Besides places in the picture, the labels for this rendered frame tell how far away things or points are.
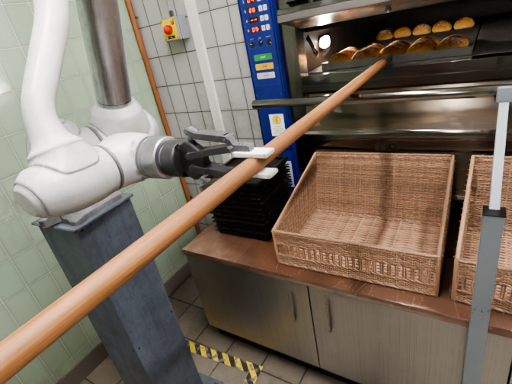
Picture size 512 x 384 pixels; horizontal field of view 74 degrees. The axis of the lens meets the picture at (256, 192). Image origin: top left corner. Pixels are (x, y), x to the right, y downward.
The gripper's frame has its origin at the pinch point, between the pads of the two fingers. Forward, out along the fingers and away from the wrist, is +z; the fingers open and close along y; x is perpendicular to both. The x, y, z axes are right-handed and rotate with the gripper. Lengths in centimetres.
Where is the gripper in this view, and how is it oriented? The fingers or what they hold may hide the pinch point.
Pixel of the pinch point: (255, 162)
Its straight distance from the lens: 59.6
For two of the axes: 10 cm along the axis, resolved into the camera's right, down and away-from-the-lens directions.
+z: 8.5, 0.9, -5.3
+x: -5.0, 4.6, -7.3
